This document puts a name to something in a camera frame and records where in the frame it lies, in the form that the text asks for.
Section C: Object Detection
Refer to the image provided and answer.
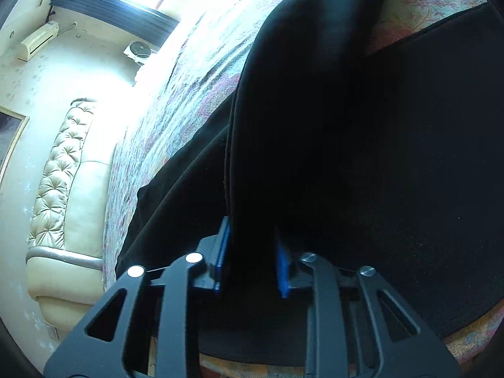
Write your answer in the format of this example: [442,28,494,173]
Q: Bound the black pants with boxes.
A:
[115,0,503,366]

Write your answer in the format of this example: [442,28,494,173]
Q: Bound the cream tufted leather headboard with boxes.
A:
[26,98,115,332]

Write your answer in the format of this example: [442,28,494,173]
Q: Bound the floral bedspread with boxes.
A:
[103,0,503,377]

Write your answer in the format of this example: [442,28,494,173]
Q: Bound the white fan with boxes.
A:
[123,41,153,65]

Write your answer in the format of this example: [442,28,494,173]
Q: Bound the dark blue curtain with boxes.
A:
[50,0,180,47]

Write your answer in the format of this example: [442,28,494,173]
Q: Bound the framed wall picture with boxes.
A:
[0,107,29,183]

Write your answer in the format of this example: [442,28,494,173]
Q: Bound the white wall air conditioner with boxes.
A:
[16,20,59,61]

